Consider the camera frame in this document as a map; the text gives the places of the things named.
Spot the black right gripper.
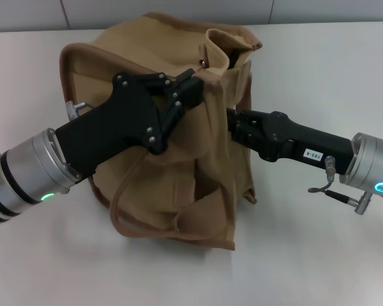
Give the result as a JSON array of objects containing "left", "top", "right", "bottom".
[{"left": 226, "top": 108, "right": 354, "bottom": 176}]

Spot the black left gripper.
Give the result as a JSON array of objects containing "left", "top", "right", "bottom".
[{"left": 54, "top": 68, "right": 207, "bottom": 184}]

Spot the khaki canvas food bag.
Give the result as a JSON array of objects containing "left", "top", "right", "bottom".
[{"left": 59, "top": 11, "right": 264, "bottom": 252}]

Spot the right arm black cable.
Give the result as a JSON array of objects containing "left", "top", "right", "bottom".
[{"left": 307, "top": 155, "right": 362, "bottom": 205}]

